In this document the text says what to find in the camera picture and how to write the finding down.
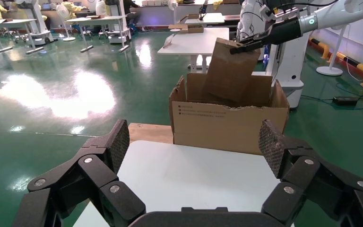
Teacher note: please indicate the small cardboard box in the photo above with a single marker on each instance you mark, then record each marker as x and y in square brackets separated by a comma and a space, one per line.
[193, 16]

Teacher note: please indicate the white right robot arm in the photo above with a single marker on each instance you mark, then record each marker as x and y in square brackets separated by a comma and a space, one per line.
[335, 14]

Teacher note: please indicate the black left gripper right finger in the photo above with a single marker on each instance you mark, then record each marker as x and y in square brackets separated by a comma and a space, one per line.
[319, 185]

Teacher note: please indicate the white wheeled robot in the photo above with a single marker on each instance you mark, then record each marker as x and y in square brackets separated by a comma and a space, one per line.
[37, 25]
[115, 34]

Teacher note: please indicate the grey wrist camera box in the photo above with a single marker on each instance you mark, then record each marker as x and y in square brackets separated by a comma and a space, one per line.
[281, 14]

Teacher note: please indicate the person in dark clothes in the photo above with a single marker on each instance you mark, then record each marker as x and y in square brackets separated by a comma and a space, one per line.
[131, 9]

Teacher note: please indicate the wooden board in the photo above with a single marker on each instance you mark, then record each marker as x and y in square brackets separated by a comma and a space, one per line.
[150, 133]

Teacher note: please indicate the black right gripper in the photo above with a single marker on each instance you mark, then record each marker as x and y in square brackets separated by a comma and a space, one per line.
[283, 31]

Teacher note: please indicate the small brown taped box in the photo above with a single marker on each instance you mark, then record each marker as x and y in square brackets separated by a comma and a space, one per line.
[228, 72]

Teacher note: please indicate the white table with grey legs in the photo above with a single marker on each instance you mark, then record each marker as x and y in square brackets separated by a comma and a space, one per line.
[97, 19]
[9, 21]

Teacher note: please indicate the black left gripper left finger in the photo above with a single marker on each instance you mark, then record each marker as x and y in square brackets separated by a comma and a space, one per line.
[75, 181]

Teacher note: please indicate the white round-base stand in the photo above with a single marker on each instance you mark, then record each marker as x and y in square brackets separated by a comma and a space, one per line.
[329, 70]

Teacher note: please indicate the small white table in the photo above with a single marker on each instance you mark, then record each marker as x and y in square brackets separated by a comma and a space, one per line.
[209, 18]

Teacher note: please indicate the big open cardboard box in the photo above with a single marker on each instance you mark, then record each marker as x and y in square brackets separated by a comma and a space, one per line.
[225, 131]

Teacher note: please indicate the flat open cardboard box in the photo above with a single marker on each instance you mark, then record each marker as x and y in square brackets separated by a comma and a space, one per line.
[194, 29]

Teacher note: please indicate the white standing fan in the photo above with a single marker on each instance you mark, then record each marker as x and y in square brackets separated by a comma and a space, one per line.
[63, 12]

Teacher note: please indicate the black power adapter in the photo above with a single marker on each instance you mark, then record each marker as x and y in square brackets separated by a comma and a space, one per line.
[346, 101]

